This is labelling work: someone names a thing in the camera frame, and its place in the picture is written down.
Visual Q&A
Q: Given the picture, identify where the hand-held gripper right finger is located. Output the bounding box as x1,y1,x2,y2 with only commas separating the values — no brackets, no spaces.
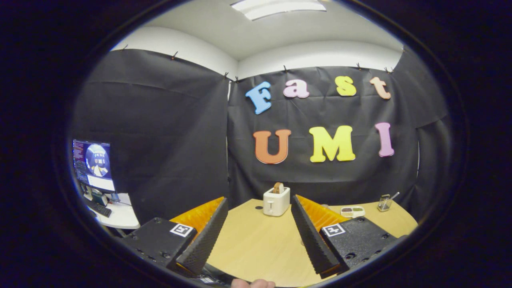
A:
291,194,409,280

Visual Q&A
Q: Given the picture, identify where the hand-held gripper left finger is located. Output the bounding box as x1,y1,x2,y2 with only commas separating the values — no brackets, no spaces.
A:
118,196,236,285

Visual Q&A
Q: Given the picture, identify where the long ceiling light panel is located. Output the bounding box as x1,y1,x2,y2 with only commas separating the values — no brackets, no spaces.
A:
231,0,327,21

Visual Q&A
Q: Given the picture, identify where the wooden table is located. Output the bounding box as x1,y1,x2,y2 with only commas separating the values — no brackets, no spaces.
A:
206,199,418,287

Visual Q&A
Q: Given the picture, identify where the white desk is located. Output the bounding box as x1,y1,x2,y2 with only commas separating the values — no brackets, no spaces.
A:
82,193,140,230

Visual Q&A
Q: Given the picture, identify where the black keyboard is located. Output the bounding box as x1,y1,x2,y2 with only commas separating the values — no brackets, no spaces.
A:
86,199,112,218

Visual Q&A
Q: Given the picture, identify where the computer monitor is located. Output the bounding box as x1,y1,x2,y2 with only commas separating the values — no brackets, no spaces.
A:
72,138,116,193

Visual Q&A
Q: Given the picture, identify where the black backdrop cloth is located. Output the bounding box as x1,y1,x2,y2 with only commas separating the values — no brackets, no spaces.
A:
72,48,452,224

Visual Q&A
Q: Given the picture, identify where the white divided snack tray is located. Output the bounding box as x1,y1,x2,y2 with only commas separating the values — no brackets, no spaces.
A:
340,206,366,219

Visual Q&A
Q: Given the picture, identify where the white toaster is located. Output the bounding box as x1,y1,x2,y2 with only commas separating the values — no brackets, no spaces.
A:
263,187,291,217

